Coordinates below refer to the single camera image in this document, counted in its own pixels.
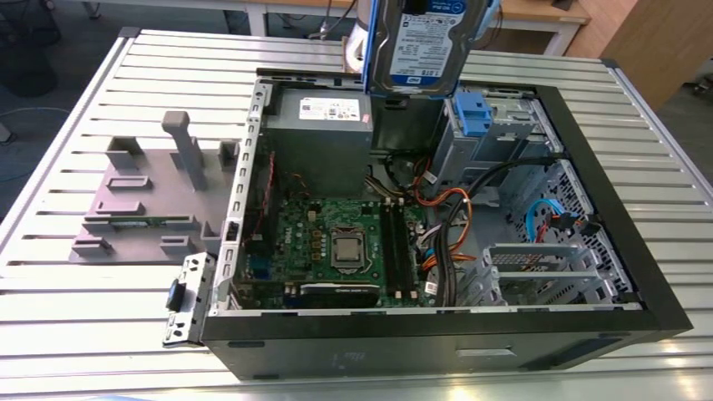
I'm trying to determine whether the hard disk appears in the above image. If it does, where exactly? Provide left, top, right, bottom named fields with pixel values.
left=359, top=0, right=498, bottom=100

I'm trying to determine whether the metal disk bay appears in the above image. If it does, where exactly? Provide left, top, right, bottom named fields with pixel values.
left=482, top=242, right=635, bottom=306

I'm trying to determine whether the silver CPU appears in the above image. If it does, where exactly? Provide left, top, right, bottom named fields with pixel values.
left=331, top=237, right=366, bottom=262

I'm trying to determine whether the grey power supply unit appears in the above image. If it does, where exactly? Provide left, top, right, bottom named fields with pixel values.
left=261, top=88, right=374, bottom=201

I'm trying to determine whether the black RAM slot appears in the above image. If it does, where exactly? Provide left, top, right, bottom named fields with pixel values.
left=379, top=199, right=403, bottom=300
left=395, top=199, right=419, bottom=300

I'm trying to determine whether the green motherboard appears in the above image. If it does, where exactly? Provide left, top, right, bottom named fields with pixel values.
left=238, top=198, right=441, bottom=310

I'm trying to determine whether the CPU socket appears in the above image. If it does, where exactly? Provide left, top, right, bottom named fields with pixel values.
left=327, top=226, right=371, bottom=275

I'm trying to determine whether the black graphics card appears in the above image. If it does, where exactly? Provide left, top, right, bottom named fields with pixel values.
left=282, top=282, right=383, bottom=310

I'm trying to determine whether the blue plastic drive latch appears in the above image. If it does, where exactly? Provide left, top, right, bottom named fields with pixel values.
left=453, top=92, right=491, bottom=137

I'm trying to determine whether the metal drive cage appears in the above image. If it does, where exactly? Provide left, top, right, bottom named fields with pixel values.
left=431, top=89, right=563, bottom=197

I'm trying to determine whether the grey parts rack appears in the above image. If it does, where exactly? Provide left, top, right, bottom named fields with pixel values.
left=69, top=110, right=243, bottom=265

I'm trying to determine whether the black open PC case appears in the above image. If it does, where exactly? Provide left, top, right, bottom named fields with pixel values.
left=198, top=66, right=695, bottom=382

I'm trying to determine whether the green RAM stick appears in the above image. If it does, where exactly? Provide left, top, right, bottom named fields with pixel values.
left=109, top=215, right=190, bottom=230

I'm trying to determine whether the wooden top desk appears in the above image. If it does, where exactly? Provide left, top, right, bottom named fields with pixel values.
left=243, top=0, right=593, bottom=58

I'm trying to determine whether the wooden cabinet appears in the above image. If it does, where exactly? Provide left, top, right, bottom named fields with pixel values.
left=565, top=0, right=713, bottom=112

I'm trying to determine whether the thin red wire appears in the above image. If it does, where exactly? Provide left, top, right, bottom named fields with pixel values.
left=250, top=150, right=278, bottom=242

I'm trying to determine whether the black cable bundle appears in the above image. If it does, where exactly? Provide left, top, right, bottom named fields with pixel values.
left=433, top=156, right=563, bottom=306

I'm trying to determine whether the orange yellow wire bundle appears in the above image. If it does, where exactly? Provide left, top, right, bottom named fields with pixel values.
left=417, top=187, right=475, bottom=272

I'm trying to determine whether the blue data wire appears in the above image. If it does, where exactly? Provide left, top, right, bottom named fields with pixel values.
left=525, top=199, right=563, bottom=243

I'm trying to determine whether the metal expansion slot bracket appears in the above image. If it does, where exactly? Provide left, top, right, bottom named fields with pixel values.
left=159, top=251, right=218, bottom=348

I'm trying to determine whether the power wire with black plug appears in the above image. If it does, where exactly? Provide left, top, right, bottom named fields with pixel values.
left=547, top=213, right=607, bottom=240

